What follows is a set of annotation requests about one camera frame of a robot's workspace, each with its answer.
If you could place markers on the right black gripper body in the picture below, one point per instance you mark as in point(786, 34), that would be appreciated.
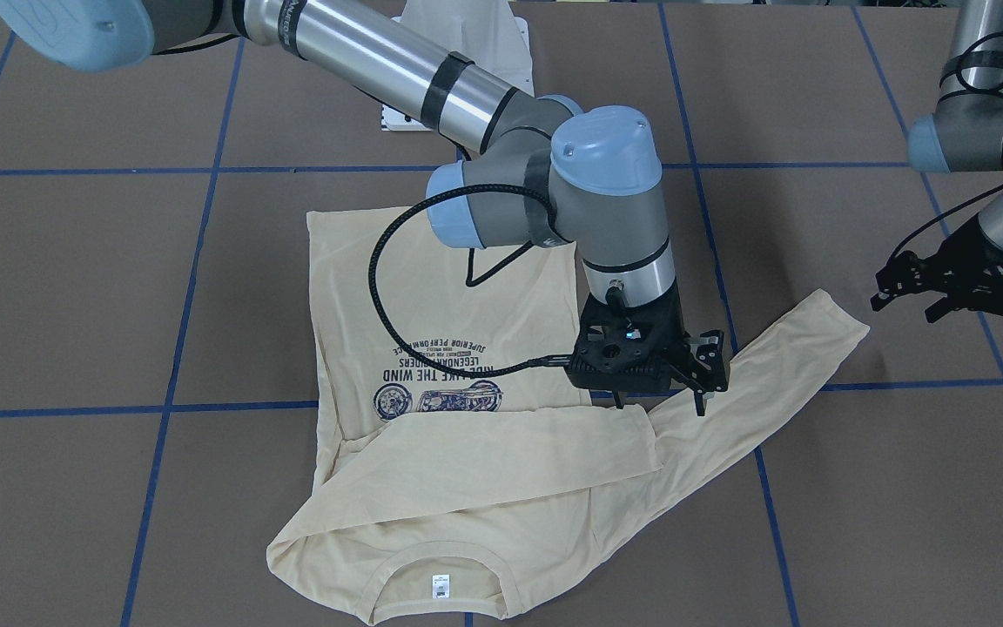
point(703, 359)

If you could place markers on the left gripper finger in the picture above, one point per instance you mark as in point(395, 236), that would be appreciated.
point(949, 303)
point(903, 275)

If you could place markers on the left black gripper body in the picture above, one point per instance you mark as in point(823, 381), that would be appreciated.
point(980, 261)

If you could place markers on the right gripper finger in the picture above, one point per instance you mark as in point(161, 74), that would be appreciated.
point(710, 371)

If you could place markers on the right silver-grey robot arm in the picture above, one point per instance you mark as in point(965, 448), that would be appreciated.
point(546, 174)

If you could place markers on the left silver-grey robot arm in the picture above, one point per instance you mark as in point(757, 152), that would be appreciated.
point(963, 134)

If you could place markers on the cream long-sleeve printed shirt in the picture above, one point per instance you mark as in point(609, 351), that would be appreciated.
point(435, 494)

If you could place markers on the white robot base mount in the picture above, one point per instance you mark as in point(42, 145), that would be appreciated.
point(487, 32)

